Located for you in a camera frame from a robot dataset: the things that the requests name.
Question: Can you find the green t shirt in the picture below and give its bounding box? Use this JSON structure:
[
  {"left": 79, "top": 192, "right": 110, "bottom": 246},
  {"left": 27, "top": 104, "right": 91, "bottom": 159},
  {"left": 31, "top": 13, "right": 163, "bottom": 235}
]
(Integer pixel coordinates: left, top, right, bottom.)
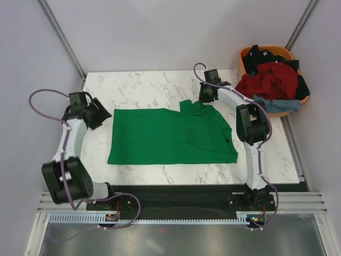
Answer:
[{"left": 108, "top": 100, "right": 238, "bottom": 165}]

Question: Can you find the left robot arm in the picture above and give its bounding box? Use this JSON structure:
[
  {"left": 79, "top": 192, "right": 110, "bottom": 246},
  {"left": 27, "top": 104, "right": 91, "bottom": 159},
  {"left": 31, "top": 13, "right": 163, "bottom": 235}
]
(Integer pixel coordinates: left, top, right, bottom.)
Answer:
[{"left": 42, "top": 91, "right": 117, "bottom": 210}]

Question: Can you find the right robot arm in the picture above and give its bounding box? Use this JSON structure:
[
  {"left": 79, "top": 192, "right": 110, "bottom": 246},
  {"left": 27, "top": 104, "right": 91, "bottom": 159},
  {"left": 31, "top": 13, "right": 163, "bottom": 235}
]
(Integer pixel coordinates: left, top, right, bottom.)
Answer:
[{"left": 199, "top": 69, "right": 272, "bottom": 190}]

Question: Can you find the black t shirt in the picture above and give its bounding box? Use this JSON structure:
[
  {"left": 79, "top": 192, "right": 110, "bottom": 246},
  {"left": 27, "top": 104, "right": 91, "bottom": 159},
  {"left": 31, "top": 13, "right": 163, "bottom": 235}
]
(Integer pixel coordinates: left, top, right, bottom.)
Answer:
[{"left": 237, "top": 45, "right": 310, "bottom": 103}]

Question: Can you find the red t shirt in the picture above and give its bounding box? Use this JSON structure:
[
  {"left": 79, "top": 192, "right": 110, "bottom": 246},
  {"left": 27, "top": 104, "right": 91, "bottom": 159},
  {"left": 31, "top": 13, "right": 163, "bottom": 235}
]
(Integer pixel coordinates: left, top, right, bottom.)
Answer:
[{"left": 235, "top": 62, "right": 298, "bottom": 100}]

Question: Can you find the blue grey t shirt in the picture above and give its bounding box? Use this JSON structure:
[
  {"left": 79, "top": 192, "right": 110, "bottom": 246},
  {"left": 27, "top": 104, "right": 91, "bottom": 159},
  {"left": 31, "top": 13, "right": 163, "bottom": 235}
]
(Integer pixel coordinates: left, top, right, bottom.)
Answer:
[{"left": 253, "top": 95, "right": 301, "bottom": 114}]

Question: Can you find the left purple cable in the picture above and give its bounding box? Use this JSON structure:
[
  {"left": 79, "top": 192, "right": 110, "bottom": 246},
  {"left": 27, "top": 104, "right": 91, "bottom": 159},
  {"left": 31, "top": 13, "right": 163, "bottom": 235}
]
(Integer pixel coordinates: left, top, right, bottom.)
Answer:
[{"left": 28, "top": 89, "right": 142, "bottom": 242}]

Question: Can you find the left aluminium frame post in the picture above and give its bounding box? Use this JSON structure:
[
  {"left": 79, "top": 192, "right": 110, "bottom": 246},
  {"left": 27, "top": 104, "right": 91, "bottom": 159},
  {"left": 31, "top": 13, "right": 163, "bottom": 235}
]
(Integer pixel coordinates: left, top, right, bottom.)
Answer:
[{"left": 37, "top": 0, "right": 86, "bottom": 81}]

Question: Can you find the aluminium frame post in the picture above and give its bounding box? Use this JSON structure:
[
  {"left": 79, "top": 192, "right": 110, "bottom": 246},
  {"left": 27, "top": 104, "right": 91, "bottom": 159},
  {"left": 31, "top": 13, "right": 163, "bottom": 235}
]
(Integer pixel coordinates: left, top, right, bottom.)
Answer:
[
  {"left": 37, "top": 0, "right": 86, "bottom": 81},
  {"left": 285, "top": 0, "right": 320, "bottom": 51}
]

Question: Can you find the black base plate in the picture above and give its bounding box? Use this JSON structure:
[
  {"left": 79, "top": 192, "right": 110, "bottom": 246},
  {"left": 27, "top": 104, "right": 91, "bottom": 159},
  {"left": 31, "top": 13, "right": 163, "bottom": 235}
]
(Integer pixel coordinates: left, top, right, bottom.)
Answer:
[{"left": 86, "top": 185, "right": 276, "bottom": 219}]

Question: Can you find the white slotted cable duct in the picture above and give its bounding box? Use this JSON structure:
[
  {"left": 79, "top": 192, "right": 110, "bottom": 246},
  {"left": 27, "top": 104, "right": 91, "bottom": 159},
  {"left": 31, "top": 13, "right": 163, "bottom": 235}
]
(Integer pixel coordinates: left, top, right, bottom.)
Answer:
[{"left": 48, "top": 213, "right": 265, "bottom": 225}]

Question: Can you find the right aluminium frame post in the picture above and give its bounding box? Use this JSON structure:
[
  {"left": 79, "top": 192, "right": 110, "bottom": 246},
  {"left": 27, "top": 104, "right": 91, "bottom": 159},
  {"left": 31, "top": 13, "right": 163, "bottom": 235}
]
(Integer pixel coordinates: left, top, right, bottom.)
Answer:
[{"left": 285, "top": 0, "right": 320, "bottom": 51}]

